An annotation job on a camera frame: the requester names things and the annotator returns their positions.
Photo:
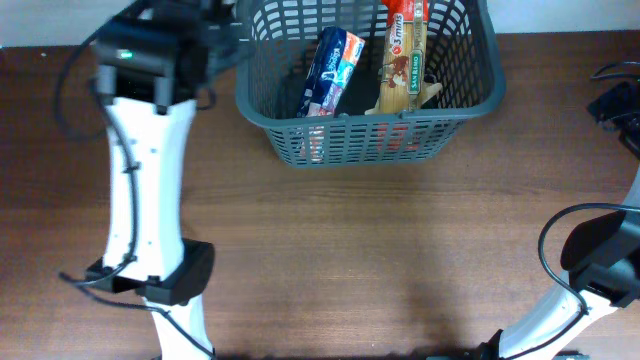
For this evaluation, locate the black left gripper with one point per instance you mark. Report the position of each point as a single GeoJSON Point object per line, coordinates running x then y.
{"type": "Point", "coordinates": [227, 17]}

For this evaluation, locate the San Remo spaghetti packet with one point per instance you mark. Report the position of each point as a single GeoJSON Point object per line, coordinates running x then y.
{"type": "Point", "coordinates": [405, 42]}

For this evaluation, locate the Kleenex tissue multipack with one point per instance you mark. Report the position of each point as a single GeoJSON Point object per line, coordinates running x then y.
{"type": "Point", "coordinates": [337, 54]}

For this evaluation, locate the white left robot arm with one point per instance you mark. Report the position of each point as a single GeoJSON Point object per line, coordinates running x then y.
{"type": "Point", "coordinates": [153, 60]}

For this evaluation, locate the grey plastic basket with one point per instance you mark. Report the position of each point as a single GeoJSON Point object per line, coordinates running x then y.
{"type": "Point", "coordinates": [462, 55]}

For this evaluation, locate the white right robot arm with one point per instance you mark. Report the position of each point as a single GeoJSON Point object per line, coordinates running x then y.
{"type": "Point", "coordinates": [600, 275]}

